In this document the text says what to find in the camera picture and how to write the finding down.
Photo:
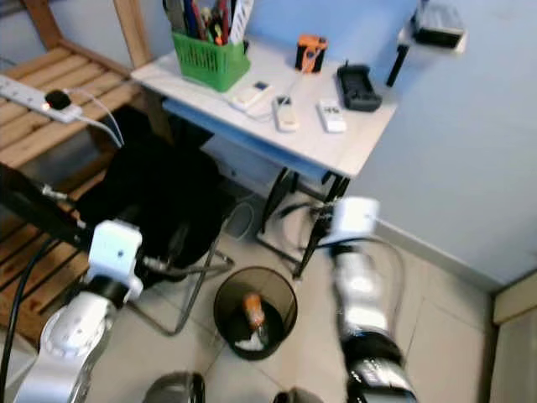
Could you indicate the green plastic basket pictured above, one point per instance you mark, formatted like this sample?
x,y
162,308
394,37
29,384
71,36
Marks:
x,y
210,63

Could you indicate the clear lid black case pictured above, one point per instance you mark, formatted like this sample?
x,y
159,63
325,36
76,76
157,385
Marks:
x,y
438,25

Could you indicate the grey robot leg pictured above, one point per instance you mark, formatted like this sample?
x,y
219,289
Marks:
x,y
174,390
298,397

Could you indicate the small white shelf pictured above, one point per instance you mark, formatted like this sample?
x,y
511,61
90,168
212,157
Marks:
x,y
405,35

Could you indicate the orange wrapper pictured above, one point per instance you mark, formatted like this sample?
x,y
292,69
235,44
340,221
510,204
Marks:
x,y
252,309

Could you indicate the black metal desk frame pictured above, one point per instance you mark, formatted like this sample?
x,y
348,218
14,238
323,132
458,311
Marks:
x,y
396,65

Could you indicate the grey robot left leg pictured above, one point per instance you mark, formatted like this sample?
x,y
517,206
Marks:
x,y
174,390

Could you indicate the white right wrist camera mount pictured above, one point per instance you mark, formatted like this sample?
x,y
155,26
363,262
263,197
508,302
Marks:
x,y
354,220

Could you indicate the grey robot right leg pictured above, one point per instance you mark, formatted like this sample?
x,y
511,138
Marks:
x,y
298,397

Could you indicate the black power plug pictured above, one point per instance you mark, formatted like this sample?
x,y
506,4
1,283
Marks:
x,y
58,100

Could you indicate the white flat stick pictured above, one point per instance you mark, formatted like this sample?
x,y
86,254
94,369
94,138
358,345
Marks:
x,y
242,18

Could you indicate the white power strip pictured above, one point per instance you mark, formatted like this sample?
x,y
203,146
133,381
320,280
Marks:
x,y
25,94

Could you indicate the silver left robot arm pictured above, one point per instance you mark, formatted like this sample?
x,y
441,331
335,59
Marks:
x,y
67,336

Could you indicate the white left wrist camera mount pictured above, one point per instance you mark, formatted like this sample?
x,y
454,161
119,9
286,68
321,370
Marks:
x,y
116,252

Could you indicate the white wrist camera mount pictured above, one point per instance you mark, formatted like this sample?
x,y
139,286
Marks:
x,y
116,252
354,220

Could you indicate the wooden post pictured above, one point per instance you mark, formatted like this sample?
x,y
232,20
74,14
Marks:
x,y
132,34

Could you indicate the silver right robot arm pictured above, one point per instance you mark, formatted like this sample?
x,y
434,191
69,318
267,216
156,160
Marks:
x,y
365,311

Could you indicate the white crumpled paper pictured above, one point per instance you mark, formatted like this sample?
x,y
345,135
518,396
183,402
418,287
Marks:
x,y
247,342

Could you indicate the black mesh waste bin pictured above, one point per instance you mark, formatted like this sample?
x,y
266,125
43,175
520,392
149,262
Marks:
x,y
281,311

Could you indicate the orange black handheld device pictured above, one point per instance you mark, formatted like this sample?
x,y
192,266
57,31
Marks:
x,y
310,55

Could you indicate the black padded chair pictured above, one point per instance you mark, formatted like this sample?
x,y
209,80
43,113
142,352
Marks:
x,y
159,185

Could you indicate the black battery charger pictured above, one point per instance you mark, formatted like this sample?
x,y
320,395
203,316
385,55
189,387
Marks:
x,y
359,91

